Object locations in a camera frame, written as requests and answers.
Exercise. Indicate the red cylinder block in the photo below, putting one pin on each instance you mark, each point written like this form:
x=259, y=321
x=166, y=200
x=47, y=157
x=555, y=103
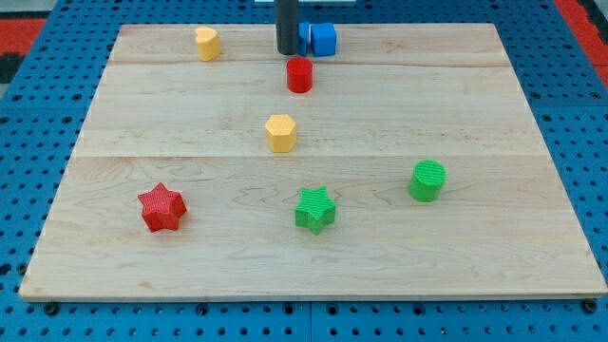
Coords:
x=300, y=73

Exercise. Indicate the green star block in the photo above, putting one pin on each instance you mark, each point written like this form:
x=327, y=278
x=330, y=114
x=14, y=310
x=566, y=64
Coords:
x=315, y=209

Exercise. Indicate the light wooden board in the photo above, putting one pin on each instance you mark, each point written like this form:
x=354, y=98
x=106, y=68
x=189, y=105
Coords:
x=392, y=95

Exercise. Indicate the blue block behind tool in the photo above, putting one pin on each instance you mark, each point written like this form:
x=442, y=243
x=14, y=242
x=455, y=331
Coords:
x=303, y=38

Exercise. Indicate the green cylinder block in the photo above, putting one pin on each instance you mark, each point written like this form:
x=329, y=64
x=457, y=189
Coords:
x=427, y=180

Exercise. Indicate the blue cube block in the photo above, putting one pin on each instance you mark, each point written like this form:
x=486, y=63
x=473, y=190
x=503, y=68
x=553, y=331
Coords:
x=323, y=39

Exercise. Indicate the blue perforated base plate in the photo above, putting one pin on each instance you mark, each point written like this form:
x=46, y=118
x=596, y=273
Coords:
x=47, y=100

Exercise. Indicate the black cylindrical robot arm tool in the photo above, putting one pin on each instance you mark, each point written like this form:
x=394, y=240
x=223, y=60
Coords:
x=287, y=26

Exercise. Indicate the red star block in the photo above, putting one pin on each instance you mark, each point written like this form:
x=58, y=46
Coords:
x=162, y=208

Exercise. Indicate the yellow hexagon block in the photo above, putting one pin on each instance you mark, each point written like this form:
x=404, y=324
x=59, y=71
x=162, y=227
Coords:
x=280, y=130

